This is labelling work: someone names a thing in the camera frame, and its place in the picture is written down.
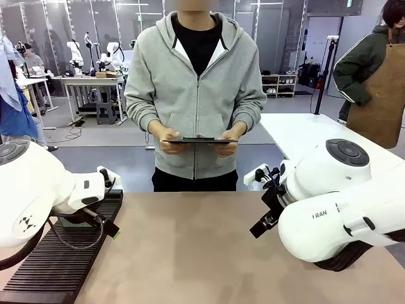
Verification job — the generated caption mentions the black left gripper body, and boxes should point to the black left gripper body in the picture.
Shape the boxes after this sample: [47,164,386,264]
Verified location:
[52,206,105,224]

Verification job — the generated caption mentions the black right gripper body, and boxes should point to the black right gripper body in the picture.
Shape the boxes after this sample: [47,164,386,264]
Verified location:
[261,181,287,223]

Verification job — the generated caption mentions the black clipboard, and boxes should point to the black clipboard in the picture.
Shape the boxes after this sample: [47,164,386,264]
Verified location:
[161,136,239,145]

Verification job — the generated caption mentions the person's right forearm grey sleeve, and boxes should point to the person's right forearm grey sleeve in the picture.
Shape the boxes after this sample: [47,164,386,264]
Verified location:
[124,90,163,134]

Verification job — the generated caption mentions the person's left forearm grey sleeve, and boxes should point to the person's left forearm grey sleeve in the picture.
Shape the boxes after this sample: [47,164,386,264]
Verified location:
[239,90,268,132]

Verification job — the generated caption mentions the black slotted PCB rack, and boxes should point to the black slotted PCB rack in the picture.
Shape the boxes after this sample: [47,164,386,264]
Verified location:
[0,189,124,304]

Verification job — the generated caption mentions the person's left hand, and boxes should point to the person's left hand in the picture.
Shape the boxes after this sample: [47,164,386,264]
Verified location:
[216,122,248,158]

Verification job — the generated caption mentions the person's right hand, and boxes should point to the person's right hand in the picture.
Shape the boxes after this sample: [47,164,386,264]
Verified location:
[148,120,186,156]

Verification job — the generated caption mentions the white rounded table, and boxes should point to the white rounded table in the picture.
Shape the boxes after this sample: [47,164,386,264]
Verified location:
[258,112,405,178]

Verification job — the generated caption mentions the black step stool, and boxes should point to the black step stool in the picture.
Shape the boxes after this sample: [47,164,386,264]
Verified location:
[95,101,116,125]

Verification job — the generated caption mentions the wooden shelf unit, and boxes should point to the wooden shelf unit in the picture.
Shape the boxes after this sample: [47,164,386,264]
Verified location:
[261,73,299,99]

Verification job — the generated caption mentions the white background desk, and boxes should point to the white background desk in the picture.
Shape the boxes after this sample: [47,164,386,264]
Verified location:
[15,74,59,131]

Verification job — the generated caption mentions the black bags pile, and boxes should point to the black bags pile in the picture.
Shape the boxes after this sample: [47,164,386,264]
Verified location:
[297,61,324,89]

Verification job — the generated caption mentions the person in grey hoodie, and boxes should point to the person in grey hoodie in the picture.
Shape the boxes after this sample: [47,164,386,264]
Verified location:
[124,11,268,193]

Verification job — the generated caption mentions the grey background workbench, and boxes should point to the grey background workbench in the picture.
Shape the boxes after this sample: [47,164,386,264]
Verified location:
[50,73,127,126]

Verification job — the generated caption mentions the black tripod pole white head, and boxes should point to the black tripod pole white head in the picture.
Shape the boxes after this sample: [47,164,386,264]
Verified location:
[313,35,340,116]

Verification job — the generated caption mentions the person in blue shirt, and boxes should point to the person in blue shirt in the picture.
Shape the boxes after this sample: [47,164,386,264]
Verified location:
[0,34,59,152]

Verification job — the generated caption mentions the person in brown apron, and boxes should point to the person in brown apron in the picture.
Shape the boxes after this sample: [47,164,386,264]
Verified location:
[332,0,405,149]

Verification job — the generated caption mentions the seated person in grey shirt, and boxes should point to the seated person in grey shirt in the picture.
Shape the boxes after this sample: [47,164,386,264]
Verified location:
[15,41,46,77]

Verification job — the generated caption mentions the small white background robot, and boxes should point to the small white background robot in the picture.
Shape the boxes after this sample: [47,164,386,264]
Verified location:
[65,39,85,77]

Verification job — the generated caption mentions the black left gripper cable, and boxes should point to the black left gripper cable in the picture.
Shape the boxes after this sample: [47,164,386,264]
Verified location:
[46,208,107,251]

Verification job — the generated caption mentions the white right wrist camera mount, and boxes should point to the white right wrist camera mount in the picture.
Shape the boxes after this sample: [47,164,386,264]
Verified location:
[243,163,270,186]

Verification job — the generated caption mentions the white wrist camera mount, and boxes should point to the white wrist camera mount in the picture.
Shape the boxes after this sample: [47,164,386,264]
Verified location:
[243,163,270,186]
[96,165,122,188]

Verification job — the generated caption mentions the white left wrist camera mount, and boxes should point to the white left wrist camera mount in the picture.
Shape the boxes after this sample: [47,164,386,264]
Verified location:
[96,165,122,188]

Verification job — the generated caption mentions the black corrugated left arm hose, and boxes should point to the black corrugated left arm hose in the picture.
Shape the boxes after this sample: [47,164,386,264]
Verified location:
[0,232,44,270]

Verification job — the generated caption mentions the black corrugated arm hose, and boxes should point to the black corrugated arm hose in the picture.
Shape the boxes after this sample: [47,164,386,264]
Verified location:
[0,232,44,270]
[313,230,405,272]

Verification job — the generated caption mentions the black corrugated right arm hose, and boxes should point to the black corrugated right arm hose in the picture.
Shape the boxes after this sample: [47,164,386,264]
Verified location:
[313,230,405,272]

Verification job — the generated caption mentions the white background robot black cable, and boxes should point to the white background robot black cable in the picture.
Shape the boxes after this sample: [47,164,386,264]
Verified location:
[96,41,126,72]

